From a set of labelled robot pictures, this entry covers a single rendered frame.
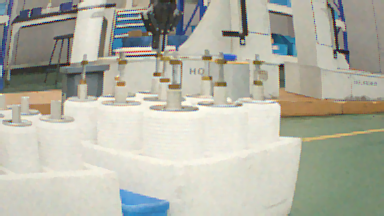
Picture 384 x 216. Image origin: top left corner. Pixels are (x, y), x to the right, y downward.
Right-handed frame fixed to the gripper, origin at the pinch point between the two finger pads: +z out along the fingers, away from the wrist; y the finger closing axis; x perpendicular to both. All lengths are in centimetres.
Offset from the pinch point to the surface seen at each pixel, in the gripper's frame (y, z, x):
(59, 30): 558, -23, 614
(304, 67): 251, 11, 85
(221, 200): -22.6, 24.8, -30.0
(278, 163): -4.5, 20.8, -31.2
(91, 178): -54, 18, -28
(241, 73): 16.6, 6.2, -9.0
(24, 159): -68, 15, -24
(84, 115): -26.6, 12.5, -2.2
